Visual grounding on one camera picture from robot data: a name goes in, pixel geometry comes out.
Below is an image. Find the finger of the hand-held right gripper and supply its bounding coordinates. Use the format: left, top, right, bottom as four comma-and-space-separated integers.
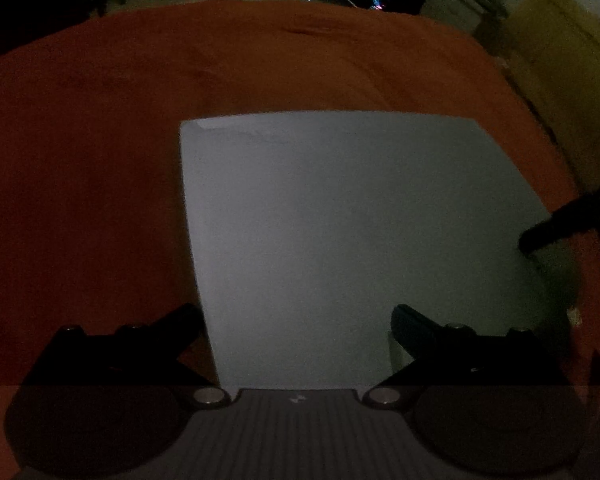
517, 179, 600, 257

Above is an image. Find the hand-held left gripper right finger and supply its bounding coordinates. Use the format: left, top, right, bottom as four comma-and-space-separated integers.
369, 304, 577, 402

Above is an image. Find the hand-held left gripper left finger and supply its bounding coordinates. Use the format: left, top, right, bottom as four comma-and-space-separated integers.
22, 303, 217, 402

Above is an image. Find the white foam board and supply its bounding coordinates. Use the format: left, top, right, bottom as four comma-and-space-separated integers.
179, 110, 582, 392

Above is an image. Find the yellow wooden furniture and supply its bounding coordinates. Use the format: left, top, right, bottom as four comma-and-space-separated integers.
500, 0, 600, 197

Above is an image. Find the orange blanket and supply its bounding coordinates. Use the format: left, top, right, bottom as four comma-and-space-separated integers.
0, 0, 600, 480

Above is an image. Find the white cabinet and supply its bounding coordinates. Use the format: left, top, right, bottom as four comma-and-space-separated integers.
420, 0, 502, 37

